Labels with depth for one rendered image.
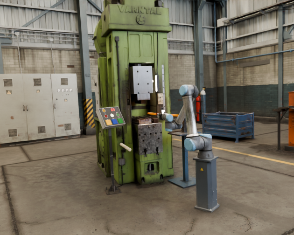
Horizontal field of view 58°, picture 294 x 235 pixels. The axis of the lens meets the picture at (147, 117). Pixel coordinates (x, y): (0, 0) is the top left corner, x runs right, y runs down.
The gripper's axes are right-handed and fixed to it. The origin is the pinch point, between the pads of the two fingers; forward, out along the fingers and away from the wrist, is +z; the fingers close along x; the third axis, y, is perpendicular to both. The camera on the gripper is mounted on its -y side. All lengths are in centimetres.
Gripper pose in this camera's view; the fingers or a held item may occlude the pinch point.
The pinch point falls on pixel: (158, 113)
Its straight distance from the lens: 360.7
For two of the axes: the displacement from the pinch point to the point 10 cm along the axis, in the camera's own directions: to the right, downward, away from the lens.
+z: -3.5, -0.9, 9.3
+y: 0.5, 9.9, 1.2
